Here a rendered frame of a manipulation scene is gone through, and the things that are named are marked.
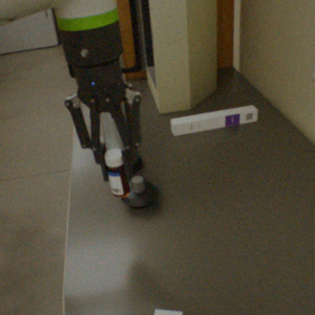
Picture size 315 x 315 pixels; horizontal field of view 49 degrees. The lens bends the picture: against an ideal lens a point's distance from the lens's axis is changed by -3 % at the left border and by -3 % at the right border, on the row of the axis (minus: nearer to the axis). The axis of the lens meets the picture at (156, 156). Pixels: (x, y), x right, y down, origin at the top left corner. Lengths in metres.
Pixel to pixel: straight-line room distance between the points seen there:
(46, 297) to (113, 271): 1.24
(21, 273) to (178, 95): 1.35
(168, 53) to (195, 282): 0.74
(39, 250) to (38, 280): 0.22
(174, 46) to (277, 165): 0.50
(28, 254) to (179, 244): 1.53
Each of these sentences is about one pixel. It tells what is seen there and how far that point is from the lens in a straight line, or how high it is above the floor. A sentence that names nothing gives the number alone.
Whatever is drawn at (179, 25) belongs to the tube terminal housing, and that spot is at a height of 1.24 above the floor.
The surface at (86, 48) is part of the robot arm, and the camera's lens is 0.53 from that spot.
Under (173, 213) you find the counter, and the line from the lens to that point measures 0.82.
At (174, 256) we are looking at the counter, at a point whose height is 0.94.
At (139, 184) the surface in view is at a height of 1.00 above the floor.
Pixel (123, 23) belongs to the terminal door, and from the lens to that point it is 1.45.
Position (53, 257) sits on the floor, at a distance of 2.11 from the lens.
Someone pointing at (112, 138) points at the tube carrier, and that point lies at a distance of 0.89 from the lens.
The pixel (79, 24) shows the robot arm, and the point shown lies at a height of 1.39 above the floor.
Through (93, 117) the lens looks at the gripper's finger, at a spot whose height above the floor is 1.23.
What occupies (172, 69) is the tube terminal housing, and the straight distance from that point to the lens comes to 1.19.
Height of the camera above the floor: 1.50
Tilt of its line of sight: 33 degrees down
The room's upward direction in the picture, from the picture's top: 6 degrees counter-clockwise
